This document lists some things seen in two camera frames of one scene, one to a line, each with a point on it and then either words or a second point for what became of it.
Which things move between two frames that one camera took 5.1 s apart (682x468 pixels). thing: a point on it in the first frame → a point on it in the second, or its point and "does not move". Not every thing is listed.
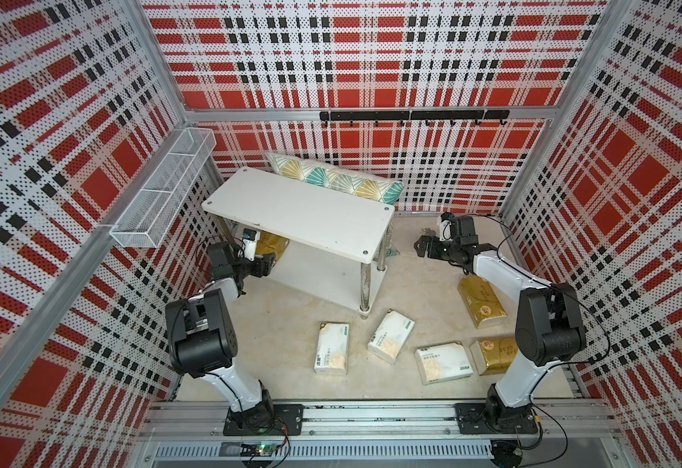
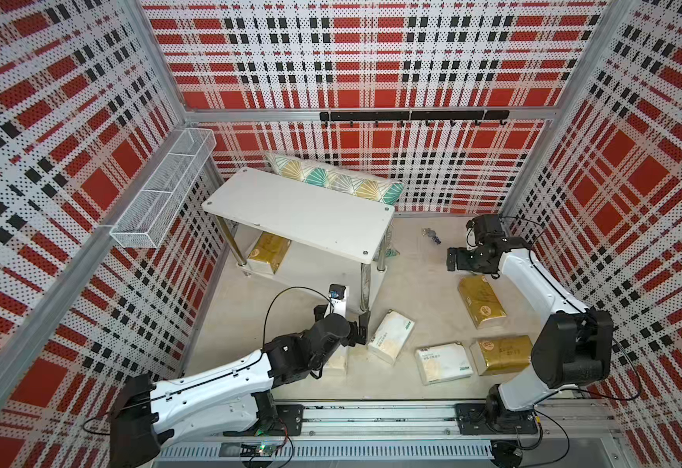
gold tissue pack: x=270 y=243 does not move
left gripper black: x=262 y=265 → x=352 y=337
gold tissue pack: x=480 y=301 does not move
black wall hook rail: x=415 y=115 does not move
